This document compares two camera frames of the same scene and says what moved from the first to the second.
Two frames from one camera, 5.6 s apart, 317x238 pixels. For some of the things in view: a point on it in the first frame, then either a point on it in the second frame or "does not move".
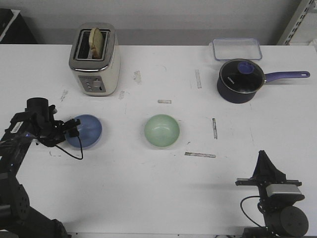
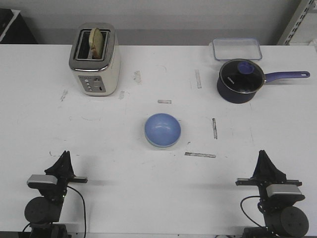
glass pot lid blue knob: x=242 y=76 does not move
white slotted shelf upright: x=301 y=11 does not move
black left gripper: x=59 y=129 -> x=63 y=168
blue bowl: x=90 y=132 -> x=162 y=130
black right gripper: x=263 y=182 does not move
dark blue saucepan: x=238 y=80 does not move
